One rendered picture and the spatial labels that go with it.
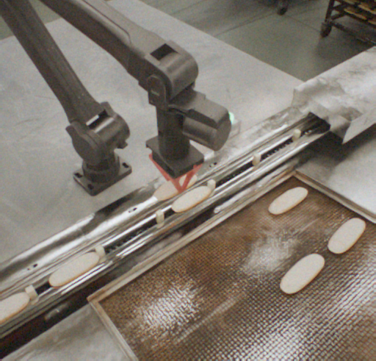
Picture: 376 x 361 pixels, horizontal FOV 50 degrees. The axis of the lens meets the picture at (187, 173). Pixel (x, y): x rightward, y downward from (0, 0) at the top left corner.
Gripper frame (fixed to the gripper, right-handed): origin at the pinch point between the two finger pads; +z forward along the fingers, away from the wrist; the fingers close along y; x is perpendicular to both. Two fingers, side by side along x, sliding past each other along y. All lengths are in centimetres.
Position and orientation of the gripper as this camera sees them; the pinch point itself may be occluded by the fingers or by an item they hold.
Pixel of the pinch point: (175, 182)
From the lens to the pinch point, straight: 80.1
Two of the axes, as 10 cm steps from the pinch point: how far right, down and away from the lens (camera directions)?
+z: 0.1, 7.0, 7.2
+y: -6.1, -5.7, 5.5
